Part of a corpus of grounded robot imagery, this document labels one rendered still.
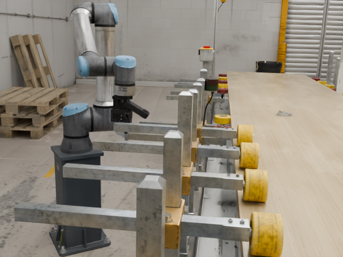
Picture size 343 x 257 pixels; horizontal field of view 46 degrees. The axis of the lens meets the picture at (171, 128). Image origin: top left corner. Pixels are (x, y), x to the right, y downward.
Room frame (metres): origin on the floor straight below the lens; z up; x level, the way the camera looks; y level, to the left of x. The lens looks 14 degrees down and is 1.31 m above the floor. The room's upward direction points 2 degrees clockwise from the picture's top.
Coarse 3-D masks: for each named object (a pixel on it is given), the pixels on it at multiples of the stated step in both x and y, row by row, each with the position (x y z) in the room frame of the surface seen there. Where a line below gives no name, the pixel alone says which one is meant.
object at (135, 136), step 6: (132, 138) 1.73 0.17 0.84; (138, 138) 1.72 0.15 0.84; (144, 138) 1.72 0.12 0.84; (150, 138) 1.72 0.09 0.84; (156, 138) 1.71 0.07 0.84; (162, 138) 1.71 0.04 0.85; (204, 138) 1.69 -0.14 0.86; (210, 138) 1.68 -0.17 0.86; (216, 138) 1.68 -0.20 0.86; (216, 144) 1.68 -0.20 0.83; (222, 144) 1.68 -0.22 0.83
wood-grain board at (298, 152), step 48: (240, 96) 2.60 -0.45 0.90; (288, 96) 2.66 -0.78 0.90; (336, 96) 2.72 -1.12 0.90; (288, 144) 1.47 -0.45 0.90; (336, 144) 1.49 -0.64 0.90; (240, 192) 0.99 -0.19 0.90; (288, 192) 1.00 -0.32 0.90; (336, 192) 1.01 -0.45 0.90; (288, 240) 0.74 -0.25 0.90; (336, 240) 0.75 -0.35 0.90
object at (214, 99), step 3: (168, 96) 2.97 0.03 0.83; (171, 96) 2.96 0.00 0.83; (174, 96) 2.96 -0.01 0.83; (177, 96) 2.96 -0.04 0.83; (168, 99) 2.97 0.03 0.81; (171, 99) 2.96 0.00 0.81; (174, 99) 2.96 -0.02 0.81; (177, 99) 2.96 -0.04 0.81; (213, 99) 2.93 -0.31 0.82; (216, 99) 2.92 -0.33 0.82; (219, 99) 2.92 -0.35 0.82; (222, 99) 2.92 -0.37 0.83; (222, 102) 2.93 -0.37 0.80
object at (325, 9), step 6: (324, 6) 4.18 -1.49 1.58; (324, 12) 4.15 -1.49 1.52; (324, 18) 4.15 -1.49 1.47; (324, 24) 4.16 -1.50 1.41; (324, 30) 4.16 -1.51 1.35; (324, 36) 4.15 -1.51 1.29; (324, 42) 4.15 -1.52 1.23; (318, 54) 4.18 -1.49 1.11; (318, 60) 4.15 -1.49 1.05; (318, 66) 4.15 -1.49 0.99; (318, 72) 4.15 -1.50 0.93
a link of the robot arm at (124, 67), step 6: (114, 60) 1.74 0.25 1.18; (120, 60) 1.70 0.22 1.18; (126, 60) 1.70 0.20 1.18; (132, 60) 1.72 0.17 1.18; (114, 66) 1.75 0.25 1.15; (120, 66) 1.70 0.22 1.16; (126, 66) 1.70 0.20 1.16; (132, 66) 1.71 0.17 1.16; (114, 72) 1.76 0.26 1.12; (120, 72) 1.70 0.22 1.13; (126, 72) 1.70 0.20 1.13; (132, 72) 1.71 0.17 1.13; (114, 78) 1.74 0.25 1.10; (120, 78) 1.70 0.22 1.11; (126, 78) 1.70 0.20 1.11; (132, 78) 1.72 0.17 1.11; (114, 84) 1.73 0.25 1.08; (120, 84) 1.70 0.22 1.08; (126, 84) 1.70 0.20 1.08; (132, 84) 1.72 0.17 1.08
